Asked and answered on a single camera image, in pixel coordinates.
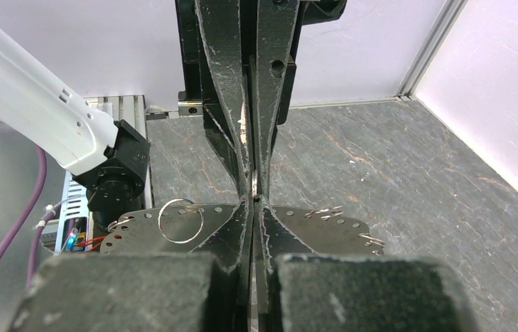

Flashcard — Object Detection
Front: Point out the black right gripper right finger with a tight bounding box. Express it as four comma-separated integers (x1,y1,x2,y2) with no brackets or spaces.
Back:
255,196,479,331

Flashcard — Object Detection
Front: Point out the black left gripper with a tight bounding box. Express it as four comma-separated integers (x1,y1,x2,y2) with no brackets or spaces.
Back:
175,1,346,197

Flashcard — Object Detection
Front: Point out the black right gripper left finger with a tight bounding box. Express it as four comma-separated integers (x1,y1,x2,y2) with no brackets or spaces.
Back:
9,197,252,331

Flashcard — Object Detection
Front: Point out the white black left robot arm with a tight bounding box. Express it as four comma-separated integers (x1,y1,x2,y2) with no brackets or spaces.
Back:
0,1,346,227

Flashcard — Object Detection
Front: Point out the white slotted cable duct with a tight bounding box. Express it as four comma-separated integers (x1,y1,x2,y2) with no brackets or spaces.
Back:
54,172,89,255

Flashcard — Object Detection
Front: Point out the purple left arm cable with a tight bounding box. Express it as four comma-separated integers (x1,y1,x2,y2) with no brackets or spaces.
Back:
0,107,86,332

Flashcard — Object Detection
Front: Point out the aluminium frame rail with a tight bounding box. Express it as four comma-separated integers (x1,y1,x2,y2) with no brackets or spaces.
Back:
396,0,468,99

